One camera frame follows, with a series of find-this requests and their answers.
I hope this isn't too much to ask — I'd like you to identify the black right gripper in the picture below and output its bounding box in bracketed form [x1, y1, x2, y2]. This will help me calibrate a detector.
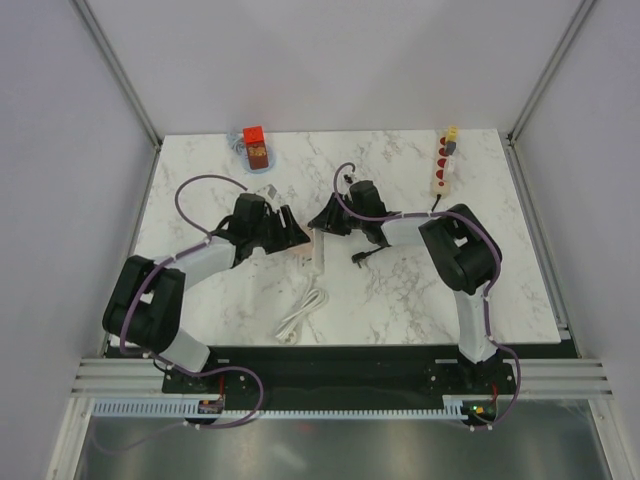
[313, 194, 368, 238]

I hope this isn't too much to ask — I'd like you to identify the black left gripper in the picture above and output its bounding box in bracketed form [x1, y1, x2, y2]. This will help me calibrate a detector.
[249, 205, 309, 255]

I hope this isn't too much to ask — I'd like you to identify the white power strip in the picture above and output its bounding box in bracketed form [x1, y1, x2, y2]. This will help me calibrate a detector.
[296, 229, 325, 276]

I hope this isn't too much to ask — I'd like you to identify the dark red carp adapter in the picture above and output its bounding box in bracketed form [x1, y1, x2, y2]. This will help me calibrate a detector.
[246, 142, 270, 172]

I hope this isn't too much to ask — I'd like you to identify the red socket cube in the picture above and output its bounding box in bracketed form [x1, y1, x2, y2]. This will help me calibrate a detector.
[242, 126, 265, 145]

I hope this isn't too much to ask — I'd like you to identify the pink adapter plug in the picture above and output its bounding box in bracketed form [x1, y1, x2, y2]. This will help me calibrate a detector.
[291, 241, 314, 257]

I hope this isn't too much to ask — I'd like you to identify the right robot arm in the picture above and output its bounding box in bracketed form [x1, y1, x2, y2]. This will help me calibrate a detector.
[308, 180, 502, 394]

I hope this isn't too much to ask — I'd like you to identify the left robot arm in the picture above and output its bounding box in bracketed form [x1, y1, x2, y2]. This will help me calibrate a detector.
[102, 193, 311, 393]

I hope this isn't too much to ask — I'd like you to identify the yellow plug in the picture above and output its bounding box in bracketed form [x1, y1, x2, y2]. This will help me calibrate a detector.
[445, 126, 459, 142]

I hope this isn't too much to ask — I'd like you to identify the beige red power strip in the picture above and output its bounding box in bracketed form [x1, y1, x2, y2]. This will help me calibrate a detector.
[431, 126, 457, 199]

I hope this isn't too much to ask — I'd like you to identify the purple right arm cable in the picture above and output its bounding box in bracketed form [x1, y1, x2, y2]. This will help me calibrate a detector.
[332, 162, 523, 433]

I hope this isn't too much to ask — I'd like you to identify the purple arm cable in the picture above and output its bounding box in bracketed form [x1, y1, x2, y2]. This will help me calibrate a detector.
[92, 174, 266, 452]
[332, 162, 523, 433]

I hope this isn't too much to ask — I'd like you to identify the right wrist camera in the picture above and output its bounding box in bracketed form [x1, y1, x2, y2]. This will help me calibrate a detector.
[343, 172, 357, 185]

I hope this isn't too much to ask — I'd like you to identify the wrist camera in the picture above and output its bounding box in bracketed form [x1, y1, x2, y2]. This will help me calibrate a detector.
[343, 172, 357, 185]
[255, 184, 278, 203]

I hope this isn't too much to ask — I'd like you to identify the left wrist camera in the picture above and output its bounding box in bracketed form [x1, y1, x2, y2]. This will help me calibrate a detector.
[255, 184, 278, 203]

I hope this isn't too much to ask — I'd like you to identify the black plug with cable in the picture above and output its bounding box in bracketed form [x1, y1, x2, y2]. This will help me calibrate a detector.
[351, 245, 389, 268]

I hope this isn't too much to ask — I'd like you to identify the white coiled strip cable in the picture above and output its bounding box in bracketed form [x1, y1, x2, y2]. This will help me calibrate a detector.
[274, 272, 331, 346]

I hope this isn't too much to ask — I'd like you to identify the grey coiled socket cable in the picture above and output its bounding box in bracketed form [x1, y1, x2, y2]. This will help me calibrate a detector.
[225, 130, 279, 175]

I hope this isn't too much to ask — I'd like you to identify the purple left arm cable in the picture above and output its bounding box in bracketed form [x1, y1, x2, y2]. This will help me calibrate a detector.
[92, 174, 266, 452]

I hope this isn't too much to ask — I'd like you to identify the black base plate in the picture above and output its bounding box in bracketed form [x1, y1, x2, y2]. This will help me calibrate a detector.
[148, 341, 579, 410]

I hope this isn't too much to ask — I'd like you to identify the white slotted cable duct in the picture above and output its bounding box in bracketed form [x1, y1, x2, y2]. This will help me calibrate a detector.
[92, 394, 474, 420]

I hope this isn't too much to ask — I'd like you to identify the aluminium front rail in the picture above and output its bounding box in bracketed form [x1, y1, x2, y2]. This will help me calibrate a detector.
[71, 359, 613, 408]

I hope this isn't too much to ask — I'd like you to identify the left aluminium frame post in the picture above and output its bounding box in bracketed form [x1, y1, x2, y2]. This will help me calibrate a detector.
[70, 0, 163, 152]

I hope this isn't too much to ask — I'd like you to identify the aluminium frame post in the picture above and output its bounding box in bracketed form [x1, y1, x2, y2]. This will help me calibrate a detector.
[70, 0, 163, 152]
[504, 0, 599, 147]

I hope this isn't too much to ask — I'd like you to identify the right aluminium frame post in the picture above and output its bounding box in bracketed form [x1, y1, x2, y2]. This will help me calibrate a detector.
[504, 0, 599, 147]

